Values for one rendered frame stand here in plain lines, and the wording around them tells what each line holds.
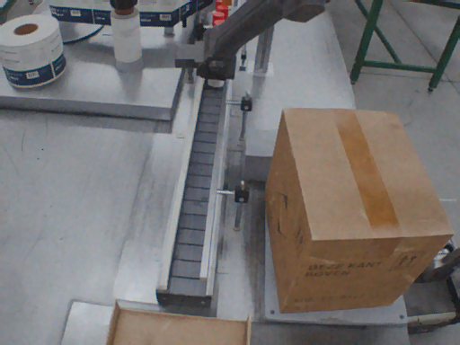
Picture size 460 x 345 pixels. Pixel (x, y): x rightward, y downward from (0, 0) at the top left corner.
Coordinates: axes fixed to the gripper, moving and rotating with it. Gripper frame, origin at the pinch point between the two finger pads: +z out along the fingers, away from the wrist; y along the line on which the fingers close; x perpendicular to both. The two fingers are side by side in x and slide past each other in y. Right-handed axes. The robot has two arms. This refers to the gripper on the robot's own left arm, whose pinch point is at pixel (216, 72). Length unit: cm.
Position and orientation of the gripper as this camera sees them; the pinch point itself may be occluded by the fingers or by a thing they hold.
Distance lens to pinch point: 115.6
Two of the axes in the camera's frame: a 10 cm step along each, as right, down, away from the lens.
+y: -9.9, -1.1, -0.4
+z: -0.4, -0.3, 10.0
